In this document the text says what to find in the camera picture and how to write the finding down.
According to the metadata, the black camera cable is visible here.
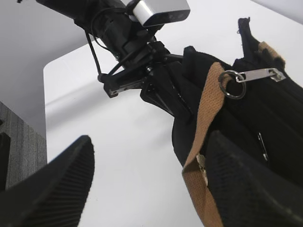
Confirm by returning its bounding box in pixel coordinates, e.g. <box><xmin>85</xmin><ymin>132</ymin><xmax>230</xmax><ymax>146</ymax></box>
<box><xmin>84</xmin><ymin>7</ymin><xmax>133</xmax><ymax>82</ymax></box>

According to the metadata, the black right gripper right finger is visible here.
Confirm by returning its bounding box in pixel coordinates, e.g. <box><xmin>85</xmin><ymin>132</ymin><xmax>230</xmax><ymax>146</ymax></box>
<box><xmin>206</xmin><ymin>131</ymin><xmax>303</xmax><ymax>227</ymax></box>

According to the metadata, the grey foam block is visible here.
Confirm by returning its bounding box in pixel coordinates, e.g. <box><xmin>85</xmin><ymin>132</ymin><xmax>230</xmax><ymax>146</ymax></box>
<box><xmin>0</xmin><ymin>103</ymin><xmax>47</xmax><ymax>191</ymax></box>

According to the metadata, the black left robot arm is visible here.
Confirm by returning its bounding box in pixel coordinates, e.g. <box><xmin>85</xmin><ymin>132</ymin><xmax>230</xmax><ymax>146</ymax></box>
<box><xmin>40</xmin><ymin>0</ymin><xmax>192</xmax><ymax>121</ymax></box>

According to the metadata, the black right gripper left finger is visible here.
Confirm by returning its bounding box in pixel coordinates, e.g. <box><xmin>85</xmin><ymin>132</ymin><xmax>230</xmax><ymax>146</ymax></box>
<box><xmin>0</xmin><ymin>135</ymin><xmax>95</xmax><ymax>227</ymax></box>

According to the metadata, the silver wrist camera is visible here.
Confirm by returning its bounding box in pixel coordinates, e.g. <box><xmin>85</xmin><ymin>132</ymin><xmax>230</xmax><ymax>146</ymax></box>
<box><xmin>122</xmin><ymin>0</ymin><xmax>190</xmax><ymax>27</ymax></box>

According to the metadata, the silver zipper pull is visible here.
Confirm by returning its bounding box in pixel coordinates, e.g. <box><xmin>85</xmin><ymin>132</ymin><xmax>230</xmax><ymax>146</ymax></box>
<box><xmin>218</xmin><ymin>68</ymin><xmax>286</xmax><ymax>100</ymax></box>

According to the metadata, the black fabric bag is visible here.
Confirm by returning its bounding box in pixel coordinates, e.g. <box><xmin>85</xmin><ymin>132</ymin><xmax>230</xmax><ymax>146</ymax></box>
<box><xmin>172</xmin><ymin>18</ymin><xmax>303</xmax><ymax>227</ymax></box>

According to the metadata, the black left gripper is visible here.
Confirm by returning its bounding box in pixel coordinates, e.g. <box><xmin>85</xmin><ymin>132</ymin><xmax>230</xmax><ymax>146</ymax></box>
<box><xmin>97</xmin><ymin>14</ymin><xmax>192</xmax><ymax>118</ymax></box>

